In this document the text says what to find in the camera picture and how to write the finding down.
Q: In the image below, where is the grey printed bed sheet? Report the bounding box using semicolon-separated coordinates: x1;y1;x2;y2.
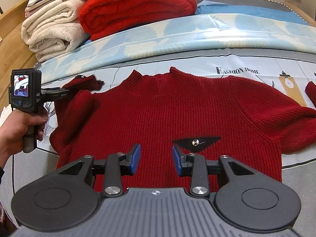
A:
0;0;316;228

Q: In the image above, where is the bright red folded blanket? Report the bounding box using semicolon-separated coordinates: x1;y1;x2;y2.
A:
79;0;197;41

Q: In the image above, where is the person's left hand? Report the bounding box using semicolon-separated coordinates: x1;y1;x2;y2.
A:
0;107;48;169

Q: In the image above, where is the cream folded blanket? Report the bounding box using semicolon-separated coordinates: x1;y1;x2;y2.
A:
21;0;89;63

